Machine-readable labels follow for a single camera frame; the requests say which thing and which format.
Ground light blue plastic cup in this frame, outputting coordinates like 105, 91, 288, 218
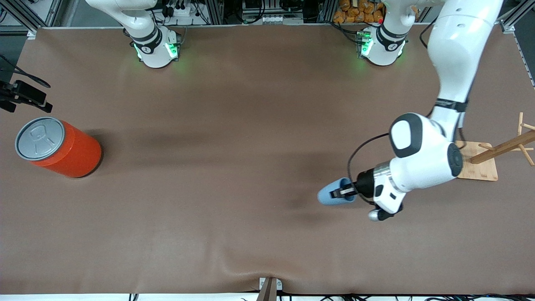
317, 178, 357, 207

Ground orange can with silver lid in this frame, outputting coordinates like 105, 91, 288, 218
15, 117, 102, 179

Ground wooden mug tree rack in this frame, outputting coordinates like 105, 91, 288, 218
453, 112, 535, 181

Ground brown table cover sheet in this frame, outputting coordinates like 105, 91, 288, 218
0, 23, 535, 295

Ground white power strip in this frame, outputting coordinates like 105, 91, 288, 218
165, 0, 201, 18

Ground orange snack bags pile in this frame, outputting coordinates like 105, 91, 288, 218
333, 0, 385, 24

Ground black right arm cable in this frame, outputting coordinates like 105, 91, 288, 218
0, 54, 51, 89

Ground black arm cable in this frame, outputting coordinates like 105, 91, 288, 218
0, 54, 51, 89
347, 133, 391, 205

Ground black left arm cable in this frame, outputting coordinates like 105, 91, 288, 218
347, 133, 391, 205

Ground metal table edge bracket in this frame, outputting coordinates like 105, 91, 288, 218
259, 277, 283, 301

